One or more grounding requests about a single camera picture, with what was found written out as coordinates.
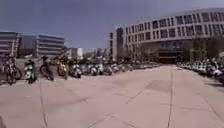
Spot dark building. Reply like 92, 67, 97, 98
18, 34, 38, 58

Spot grey building with balconies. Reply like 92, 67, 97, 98
35, 33, 66, 58

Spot beige stone paved plaza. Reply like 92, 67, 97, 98
0, 64, 224, 128

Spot white building with window rows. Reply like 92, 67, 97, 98
108, 7, 224, 64

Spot bicycle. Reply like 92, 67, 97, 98
1, 56, 23, 86

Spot small white building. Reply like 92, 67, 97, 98
68, 47, 84, 60

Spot row of parked scooters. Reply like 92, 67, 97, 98
23, 54, 161, 84
176, 58, 224, 86

